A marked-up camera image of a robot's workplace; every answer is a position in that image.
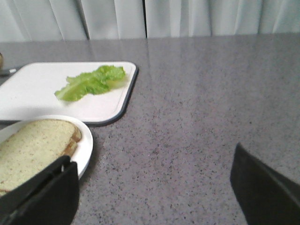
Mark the white round plate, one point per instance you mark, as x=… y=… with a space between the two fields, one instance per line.
x=85 y=146

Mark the grey white curtain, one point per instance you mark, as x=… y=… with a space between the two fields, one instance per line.
x=50 y=20

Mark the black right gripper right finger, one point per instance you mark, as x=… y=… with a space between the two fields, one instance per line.
x=265 y=196

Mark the green lettuce leaf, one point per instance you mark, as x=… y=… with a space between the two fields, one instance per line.
x=99 y=81

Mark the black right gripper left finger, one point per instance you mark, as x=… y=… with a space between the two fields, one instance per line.
x=49 y=198

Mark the bread slice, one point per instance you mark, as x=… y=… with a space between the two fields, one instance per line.
x=22 y=159
x=49 y=129

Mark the white cutting board black rim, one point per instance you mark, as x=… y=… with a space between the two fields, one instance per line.
x=29 y=93

